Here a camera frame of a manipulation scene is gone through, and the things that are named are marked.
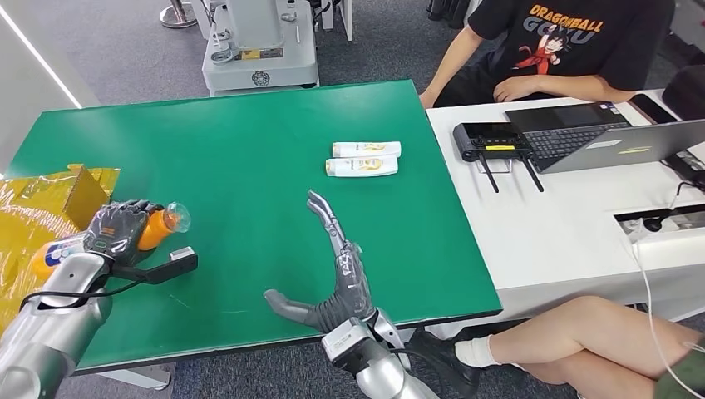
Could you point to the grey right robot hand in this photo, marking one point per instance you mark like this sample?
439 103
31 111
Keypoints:
350 286

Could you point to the person's left hand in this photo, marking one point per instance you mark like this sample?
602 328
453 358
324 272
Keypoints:
518 88

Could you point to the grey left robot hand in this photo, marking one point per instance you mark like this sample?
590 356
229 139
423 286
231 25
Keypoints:
115 234

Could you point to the person's right hand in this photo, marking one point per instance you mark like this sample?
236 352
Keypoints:
430 100

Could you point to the orange bottle with blue cap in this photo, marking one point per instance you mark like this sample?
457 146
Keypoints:
157 228

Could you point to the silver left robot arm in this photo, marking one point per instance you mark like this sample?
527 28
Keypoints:
49 330

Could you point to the person's right forearm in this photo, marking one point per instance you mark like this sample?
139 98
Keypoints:
456 61

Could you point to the person's left forearm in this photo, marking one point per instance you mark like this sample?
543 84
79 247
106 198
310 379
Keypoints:
586 90

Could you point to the white shampoo bottle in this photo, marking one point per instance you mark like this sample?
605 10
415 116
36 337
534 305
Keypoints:
359 166
365 148

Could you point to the black controller with antennas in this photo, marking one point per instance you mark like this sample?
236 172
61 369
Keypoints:
486 140

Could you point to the person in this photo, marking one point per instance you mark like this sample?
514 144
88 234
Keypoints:
584 341
573 44

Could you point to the grey laptop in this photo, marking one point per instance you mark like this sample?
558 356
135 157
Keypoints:
578 137

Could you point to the yellow tape-wrapped cardboard box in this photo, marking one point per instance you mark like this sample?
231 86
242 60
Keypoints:
33 209

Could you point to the black shoe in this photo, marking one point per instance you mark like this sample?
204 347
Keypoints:
440 358

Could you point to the white panel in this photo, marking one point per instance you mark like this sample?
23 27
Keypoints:
341 19

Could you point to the black smartphone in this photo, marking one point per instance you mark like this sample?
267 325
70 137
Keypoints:
654 108

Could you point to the white sock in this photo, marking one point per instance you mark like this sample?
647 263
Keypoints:
476 352

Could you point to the black bag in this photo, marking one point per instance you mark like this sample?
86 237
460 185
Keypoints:
685 93

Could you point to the white machine with column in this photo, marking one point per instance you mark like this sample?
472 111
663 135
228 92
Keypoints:
259 55

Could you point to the black flat device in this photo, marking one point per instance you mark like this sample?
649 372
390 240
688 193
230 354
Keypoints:
685 165

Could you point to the black plug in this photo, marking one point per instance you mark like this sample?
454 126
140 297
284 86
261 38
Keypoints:
654 224

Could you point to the metal stanchion base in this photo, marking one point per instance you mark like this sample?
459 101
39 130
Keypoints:
178 18

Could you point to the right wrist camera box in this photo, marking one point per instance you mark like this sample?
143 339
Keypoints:
347 341

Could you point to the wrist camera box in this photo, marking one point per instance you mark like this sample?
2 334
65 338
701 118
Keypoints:
165 267
347 341

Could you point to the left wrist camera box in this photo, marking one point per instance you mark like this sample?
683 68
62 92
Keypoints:
165 267

